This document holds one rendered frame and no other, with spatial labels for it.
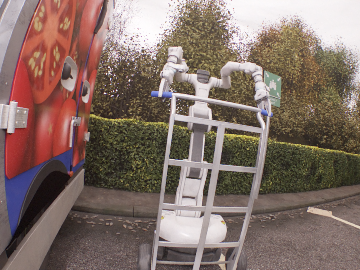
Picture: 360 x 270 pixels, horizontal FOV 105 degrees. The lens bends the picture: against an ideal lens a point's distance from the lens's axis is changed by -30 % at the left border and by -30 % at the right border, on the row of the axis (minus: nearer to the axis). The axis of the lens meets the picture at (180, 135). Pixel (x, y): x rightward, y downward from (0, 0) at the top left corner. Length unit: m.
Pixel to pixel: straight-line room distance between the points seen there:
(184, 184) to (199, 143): 0.39
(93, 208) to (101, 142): 0.91
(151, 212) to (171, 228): 0.89
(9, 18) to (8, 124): 0.30
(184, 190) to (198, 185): 0.13
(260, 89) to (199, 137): 0.72
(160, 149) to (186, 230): 1.57
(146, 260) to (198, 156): 0.96
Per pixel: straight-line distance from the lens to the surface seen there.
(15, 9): 0.67
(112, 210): 2.27
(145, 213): 2.28
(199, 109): 1.83
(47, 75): 0.88
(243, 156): 3.34
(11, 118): 0.63
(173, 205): 1.10
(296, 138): 7.65
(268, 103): 1.33
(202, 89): 1.89
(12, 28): 0.63
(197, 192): 1.84
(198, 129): 1.74
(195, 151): 1.71
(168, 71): 1.17
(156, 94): 1.14
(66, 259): 1.60
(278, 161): 3.88
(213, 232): 1.47
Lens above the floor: 1.01
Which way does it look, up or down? 1 degrees down
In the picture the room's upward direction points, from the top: 8 degrees clockwise
